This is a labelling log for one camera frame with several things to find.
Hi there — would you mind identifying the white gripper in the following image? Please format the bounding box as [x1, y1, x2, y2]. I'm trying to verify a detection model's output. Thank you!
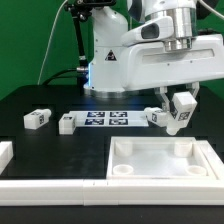
[120, 16, 224, 113]

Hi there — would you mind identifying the white square tabletop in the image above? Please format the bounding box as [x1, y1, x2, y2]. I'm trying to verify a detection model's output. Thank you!
[106, 137, 216, 180]

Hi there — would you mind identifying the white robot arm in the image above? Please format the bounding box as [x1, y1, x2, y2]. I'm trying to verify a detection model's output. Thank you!
[84, 0, 224, 109]

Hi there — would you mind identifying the white marker sheet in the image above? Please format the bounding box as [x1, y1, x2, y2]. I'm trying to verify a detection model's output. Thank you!
[70, 111, 148, 127]

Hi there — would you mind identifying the white U-shaped fence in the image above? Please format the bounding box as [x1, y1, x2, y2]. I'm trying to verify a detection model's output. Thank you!
[0, 139, 224, 206]

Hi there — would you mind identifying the black cable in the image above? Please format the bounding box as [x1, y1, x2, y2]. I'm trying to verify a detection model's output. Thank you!
[42, 68, 84, 86]

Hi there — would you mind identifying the black camera stand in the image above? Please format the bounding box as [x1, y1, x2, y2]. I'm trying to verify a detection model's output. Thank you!
[64, 0, 99, 85]

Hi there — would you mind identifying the white cable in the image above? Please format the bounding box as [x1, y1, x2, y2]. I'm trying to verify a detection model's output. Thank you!
[37, 0, 69, 86]

